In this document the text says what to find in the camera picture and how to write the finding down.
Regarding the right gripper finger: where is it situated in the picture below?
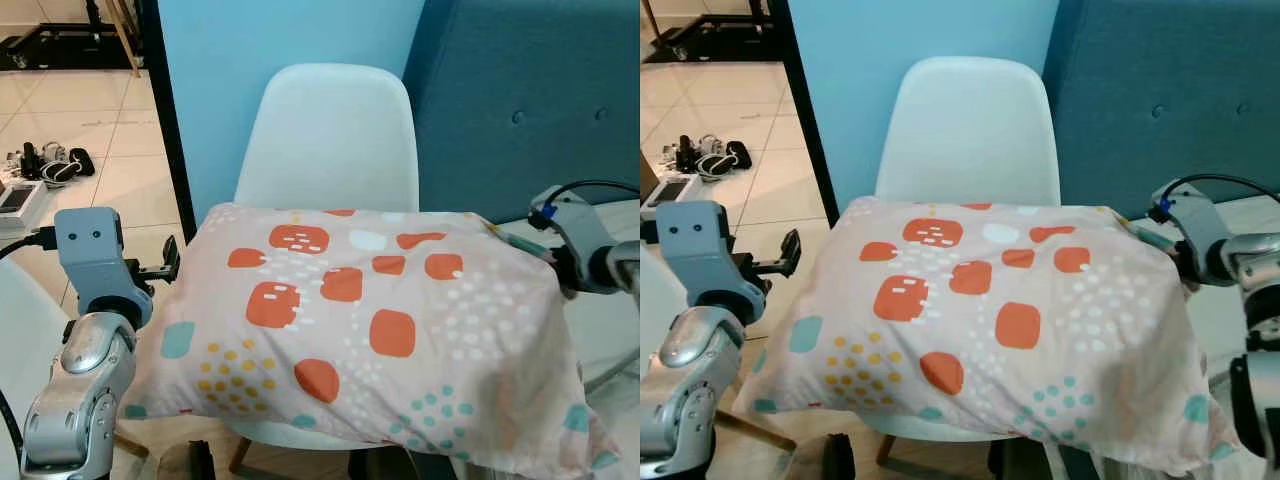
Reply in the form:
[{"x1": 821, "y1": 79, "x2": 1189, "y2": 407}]
[
  {"x1": 490, "y1": 226, "x2": 553, "y2": 257},
  {"x1": 1128, "y1": 220, "x2": 1183, "y2": 251}
]

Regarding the pink pillow with orange patches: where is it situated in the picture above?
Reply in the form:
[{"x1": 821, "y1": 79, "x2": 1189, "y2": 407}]
[
  {"x1": 121, "y1": 203, "x2": 622, "y2": 477},
  {"x1": 734, "y1": 196, "x2": 1243, "y2": 477}
]

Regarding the white box with dark device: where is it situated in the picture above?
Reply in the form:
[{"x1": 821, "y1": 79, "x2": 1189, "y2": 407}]
[
  {"x1": 644, "y1": 174, "x2": 703, "y2": 217},
  {"x1": 0, "y1": 179, "x2": 47, "y2": 237}
]

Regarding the pile of dark shoes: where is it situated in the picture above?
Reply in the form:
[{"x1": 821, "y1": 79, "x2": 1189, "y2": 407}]
[
  {"x1": 4, "y1": 140, "x2": 97, "y2": 191},
  {"x1": 659, "y1": 134, "x2": 754, "y2": 184}
]

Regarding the blue upholstered headboard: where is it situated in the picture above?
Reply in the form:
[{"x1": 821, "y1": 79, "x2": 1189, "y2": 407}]
[
  {"x1": 404, "y1": 0, "x2": 641, "y2": 224},
  {"x1": 1043, "y1": 0, "x2": 1280, "y2": 217}
]

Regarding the black left robot foot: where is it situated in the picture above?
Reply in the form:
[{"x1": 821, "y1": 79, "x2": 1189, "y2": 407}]
[
  {"x1": 821, "y1": 434, "x2": 857, "y2": 480},
  {"x1": 184, "y1": 439, "x2": 217, "y2": 480}
]

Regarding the black metal rack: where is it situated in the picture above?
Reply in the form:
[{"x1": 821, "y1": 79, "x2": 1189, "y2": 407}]
[
  {"x1": 648, "y1": 0, "x2": 773, "y2": 64},
  {"x1": 0, "y1": 0, "x2": 143, "y2": 72}
]

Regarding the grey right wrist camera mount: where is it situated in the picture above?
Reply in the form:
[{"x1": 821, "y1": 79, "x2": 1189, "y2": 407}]
[
  {"x1": 1149, "y1": 180, "x2": 1238, "y2": 288},
  {"x1": 527, "y1": 185, "x2": 613, "y2": 293}
]

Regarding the black door frame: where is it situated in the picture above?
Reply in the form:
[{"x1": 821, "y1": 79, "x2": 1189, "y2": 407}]
[
  {"x1": 138, "y1": 0, "x2": 198, "y2": 243},
  {"x1": 764, "y1": 0, "x2": 842, "y2": 227}
]

